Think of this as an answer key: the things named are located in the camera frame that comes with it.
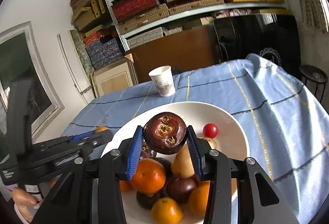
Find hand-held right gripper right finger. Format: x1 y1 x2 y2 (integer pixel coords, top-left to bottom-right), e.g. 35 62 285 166
186 125 300 224

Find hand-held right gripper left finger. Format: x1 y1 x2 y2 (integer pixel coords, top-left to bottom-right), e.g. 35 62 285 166
31 125 144 224

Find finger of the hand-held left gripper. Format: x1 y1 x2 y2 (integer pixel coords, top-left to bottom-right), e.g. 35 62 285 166
72 131 95 141
53 133 114 165

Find yellow round fruit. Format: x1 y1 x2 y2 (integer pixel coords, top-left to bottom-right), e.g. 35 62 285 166
203 137 218 149
151 197 184 224

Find orange tangerine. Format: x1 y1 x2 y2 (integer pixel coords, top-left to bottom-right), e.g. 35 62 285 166
188 180 211 217
131 158 166 194

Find purple passion fruit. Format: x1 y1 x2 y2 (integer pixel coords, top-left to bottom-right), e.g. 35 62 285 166
154 157 173 175

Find red cherry tomato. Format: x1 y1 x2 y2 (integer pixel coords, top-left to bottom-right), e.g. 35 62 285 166
203 123 219 138

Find dark plum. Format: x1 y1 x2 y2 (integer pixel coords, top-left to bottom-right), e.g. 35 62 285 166
167 177 198 204

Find white oval plate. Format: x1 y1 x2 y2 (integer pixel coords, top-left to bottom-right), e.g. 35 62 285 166
100 101 250 224

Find person's left hand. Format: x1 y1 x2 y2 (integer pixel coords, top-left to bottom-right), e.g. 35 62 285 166
13 187 42 222

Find white leaning strip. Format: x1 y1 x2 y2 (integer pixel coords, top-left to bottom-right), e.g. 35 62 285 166
57 34 92 93

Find white paper cup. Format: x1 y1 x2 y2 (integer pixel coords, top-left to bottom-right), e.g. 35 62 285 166
148 65 176 97

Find green marble slab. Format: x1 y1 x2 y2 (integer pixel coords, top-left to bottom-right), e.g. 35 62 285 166
70 29 95 73

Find stack of blue patterned boxes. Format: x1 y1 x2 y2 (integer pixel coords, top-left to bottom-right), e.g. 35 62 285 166
83 30 124 70

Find blue checked tablecloth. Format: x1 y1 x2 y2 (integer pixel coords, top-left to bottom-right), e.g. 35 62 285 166
60 53 329 224

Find white framed window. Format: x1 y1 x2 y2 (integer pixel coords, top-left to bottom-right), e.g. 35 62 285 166
0 22 65 137

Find brown wooden board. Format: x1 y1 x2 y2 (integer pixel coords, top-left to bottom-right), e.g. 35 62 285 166
125 26 221 83

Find stack of tan boxes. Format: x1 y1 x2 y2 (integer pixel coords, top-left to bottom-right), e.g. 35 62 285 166
71 0 108 31

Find black glass panel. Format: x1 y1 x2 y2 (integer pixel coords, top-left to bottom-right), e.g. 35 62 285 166
213 14 301 75

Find white metal shelving unit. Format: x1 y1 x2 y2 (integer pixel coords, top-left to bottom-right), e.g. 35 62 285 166
98 0 288 52

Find shelved patterned flat boxes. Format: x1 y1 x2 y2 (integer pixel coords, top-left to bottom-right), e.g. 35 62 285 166
103 0 292 44

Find black round stool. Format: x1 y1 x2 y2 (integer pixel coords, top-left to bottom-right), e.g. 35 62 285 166
299 65 328 103

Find wooden picture frame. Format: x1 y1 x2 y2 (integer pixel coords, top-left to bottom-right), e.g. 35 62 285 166
91 59 138 98

